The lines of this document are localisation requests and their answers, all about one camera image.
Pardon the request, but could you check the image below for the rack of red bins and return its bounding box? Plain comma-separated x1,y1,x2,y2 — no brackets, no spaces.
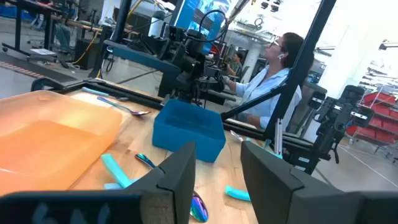
345,91,398,147

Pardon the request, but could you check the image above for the yellow cable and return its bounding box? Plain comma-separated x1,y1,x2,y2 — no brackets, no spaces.
72,27,103,65

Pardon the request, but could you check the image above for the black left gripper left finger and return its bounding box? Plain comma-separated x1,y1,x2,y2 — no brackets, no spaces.
0,141,197,224

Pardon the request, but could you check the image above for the blue plastic bin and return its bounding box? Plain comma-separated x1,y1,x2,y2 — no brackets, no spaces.
151,98,227,163

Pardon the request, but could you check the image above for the black workbench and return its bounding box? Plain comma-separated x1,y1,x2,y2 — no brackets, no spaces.
1,0,63,57

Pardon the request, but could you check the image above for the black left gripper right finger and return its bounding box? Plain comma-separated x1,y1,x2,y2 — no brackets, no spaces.
241,141,398,224

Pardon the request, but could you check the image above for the black floor mat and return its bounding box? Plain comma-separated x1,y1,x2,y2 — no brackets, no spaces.
0,51,78,84

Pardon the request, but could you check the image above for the computer desk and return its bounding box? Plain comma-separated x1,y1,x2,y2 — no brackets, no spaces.
103,39,183,98

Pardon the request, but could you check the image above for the monitor with blue screen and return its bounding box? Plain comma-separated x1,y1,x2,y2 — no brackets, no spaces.
173,0,233,55

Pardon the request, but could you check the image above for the white cylinder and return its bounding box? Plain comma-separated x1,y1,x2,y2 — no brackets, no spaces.
148,11,166,38

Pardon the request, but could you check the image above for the white paper sheet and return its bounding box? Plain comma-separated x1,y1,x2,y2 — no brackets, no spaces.
30,48,57,57

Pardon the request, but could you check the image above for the person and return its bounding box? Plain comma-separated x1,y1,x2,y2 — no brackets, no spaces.
226,51,246,77
222,32,315,131

